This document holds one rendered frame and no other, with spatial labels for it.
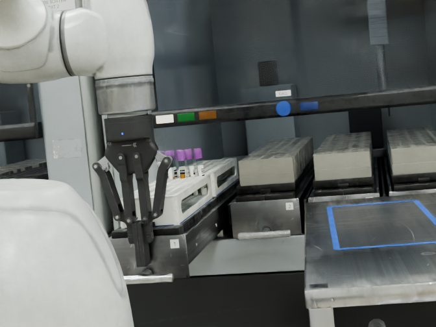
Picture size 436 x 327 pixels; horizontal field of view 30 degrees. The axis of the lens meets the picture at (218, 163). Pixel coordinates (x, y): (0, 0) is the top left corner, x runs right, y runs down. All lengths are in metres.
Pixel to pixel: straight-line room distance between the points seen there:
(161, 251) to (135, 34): 0.35
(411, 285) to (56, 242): 0.39
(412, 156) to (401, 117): 0.77
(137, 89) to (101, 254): 0.64
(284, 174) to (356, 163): 0.14
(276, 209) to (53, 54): 0.57
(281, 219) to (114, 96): 0.50
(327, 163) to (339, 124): 0.77
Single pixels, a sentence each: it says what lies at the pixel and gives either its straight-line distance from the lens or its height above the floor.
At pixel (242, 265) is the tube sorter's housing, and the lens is 1.61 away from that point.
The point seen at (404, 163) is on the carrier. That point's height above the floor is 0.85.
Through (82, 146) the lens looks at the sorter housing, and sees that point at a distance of 1.75.
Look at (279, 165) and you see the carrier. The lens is 1.65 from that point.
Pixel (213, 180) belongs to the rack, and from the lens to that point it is 1.63.
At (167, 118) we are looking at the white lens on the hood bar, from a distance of 1.67.
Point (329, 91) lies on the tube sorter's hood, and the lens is 1.63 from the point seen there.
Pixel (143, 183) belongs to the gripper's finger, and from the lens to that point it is 1.27.
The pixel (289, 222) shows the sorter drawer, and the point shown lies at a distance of 1.58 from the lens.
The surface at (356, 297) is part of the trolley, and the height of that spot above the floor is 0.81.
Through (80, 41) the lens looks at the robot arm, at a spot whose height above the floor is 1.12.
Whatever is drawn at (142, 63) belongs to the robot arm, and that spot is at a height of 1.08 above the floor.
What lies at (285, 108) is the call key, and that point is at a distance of 1.61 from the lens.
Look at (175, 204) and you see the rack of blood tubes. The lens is 1.33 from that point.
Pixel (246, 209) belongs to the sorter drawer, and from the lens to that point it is 1.59.
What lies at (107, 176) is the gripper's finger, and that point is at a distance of 1.28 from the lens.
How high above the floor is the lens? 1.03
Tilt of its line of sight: 5 degrees down
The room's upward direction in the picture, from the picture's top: 6 degrees counter-clockwise
